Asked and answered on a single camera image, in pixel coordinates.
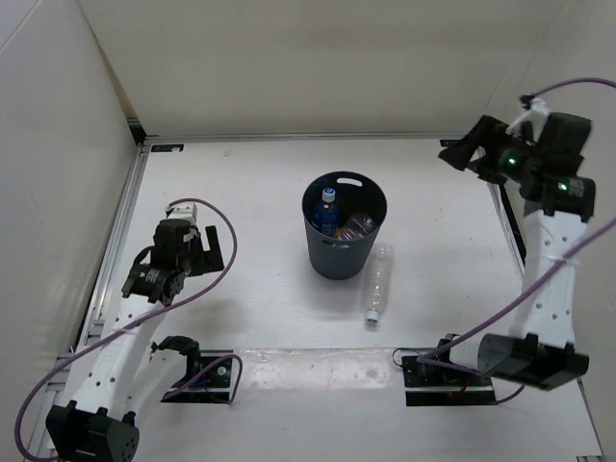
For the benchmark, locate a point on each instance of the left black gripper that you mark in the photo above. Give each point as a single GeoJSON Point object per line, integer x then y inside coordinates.
{"type": "Point", "coordinates": [209, 261]}

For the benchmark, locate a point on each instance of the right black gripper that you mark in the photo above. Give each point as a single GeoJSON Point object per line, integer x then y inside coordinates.
{"type": "Point", "coordinates": [486, 133]}

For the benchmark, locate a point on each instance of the blue label plastic bottle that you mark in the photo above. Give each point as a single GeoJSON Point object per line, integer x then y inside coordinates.
{"type": "Point", "coordinates": [326, 214]}

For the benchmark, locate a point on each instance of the white label clear bottle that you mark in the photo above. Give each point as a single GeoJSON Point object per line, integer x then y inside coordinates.
{"type": "Point", "coordinates": [362, 223]}

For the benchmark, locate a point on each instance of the clear unlabelled plastic bottle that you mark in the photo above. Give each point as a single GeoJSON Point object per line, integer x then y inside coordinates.
{"type": "Point", "coordinates": [377, 281]}

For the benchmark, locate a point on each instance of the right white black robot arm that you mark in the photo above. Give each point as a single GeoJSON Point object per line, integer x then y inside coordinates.
{"type": "Point", "coordinates": [538, 349]}

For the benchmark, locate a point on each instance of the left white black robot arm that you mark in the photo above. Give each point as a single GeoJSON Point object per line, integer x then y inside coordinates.
{"type": "Point", "coordinates": [99, 422]}

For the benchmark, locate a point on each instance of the dark grey plastic bin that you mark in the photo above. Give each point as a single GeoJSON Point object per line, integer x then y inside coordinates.
{"type": "Point", "coordinates": [354, 194]}

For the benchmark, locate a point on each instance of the right blue corner label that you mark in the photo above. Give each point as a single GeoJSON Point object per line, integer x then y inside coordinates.
{"type": "Point", "coordinates": [447, 142]}

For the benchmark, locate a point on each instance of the blue corner label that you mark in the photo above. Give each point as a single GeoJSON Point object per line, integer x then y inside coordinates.
{"type": "Point", "coordinates": [167, 148]}
{"type": "Point", "coordinates": [447, 142]}

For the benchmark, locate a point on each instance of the left blue corner label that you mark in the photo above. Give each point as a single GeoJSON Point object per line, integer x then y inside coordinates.
{"type": "Point", "coordinates": [167, 148]}

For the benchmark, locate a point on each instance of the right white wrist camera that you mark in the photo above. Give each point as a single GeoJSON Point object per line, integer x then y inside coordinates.
{"type": "Point", "coordinates": [529, 113]}

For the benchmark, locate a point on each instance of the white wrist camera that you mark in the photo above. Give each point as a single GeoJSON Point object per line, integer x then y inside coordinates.
{"type": "Point", "coordinates": [529, 113]}
{"type": "Point", "coordinates": [185, 211]}

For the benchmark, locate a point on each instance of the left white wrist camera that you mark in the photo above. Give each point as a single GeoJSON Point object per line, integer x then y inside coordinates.
{"type": "Point", "coordinates": [185, 211]}

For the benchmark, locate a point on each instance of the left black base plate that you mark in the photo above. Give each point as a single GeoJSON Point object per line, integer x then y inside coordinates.
{"type": "Point", "coordinates": [213, 387]}

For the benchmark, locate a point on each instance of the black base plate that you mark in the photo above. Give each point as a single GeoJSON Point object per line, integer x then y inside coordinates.
{"type": "Point", "coordinates": [213, 387]}
{"type": "Point", "coordinates": [427, 386]}

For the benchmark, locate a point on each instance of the left aluminium frame rail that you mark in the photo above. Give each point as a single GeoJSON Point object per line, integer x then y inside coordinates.
{"type": "Point", "coordinates": [92, 322]}

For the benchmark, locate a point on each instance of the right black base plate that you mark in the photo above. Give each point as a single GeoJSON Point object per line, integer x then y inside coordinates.
{"type": "Point", "coordinates": [427, 386]}

